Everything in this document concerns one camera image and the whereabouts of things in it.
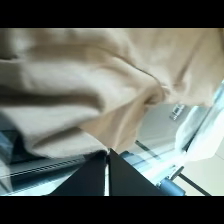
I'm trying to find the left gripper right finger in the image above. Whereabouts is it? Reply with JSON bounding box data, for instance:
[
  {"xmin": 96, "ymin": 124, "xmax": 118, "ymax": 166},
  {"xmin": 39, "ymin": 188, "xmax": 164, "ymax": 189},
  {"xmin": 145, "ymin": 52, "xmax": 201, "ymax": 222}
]
[{"xmin": 108, "ymin": 148, "xmax": 167, "ymax": 197}]

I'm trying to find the brown shirt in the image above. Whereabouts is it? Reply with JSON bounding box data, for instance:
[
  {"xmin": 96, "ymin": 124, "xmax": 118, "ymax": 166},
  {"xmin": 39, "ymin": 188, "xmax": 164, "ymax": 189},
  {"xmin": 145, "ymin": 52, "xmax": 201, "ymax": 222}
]
[{"xmin": 0, "ymin": 28, "xmax": 224, "ymax": 160}]

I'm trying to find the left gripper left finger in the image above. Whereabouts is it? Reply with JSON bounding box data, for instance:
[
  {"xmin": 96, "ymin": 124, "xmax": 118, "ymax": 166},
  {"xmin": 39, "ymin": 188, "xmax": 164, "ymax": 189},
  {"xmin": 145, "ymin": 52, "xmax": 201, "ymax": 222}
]
[{"xmin": 49, "ymin": 150, "xmax": 108, "ymax": 197}]

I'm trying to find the black cable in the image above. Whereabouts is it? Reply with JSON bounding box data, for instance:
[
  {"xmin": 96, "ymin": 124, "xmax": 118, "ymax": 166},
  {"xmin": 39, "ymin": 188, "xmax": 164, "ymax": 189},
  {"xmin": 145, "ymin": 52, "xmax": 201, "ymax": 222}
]
[{"xmin": 179, "ymin": 173, "xmax": 212, "ymax": 197}]

